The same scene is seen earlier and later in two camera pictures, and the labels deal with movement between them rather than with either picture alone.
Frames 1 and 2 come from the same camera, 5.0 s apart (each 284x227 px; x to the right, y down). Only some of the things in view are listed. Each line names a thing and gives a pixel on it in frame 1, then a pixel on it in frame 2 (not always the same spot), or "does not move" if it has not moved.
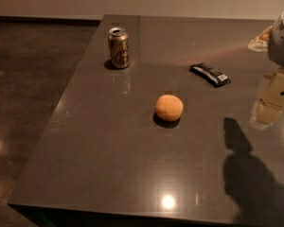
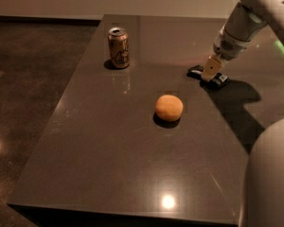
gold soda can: [118, 42] does not move
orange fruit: [168, 108] does not move
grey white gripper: [282, 44] → [227, 48]
